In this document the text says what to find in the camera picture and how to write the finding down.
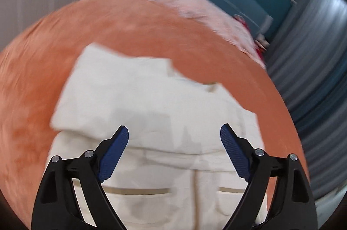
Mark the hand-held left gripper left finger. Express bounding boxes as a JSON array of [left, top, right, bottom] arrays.
[[31, 125, 129, 230]]

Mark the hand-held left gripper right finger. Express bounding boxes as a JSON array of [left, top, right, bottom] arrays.
[[220, 123, 318, 230]]

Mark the cream quilted jacket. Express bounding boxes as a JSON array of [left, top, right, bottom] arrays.
[[49, 43, 269, 230]]

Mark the grey pleated curtain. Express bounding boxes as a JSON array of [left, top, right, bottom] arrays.
[[264, 0, 347, 203]]

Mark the red cloth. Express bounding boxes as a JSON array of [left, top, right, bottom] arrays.
[[234, 15, 269, 60]]

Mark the orange plush blanket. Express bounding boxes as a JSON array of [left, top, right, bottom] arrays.
[[0, 0, 309, 230]]

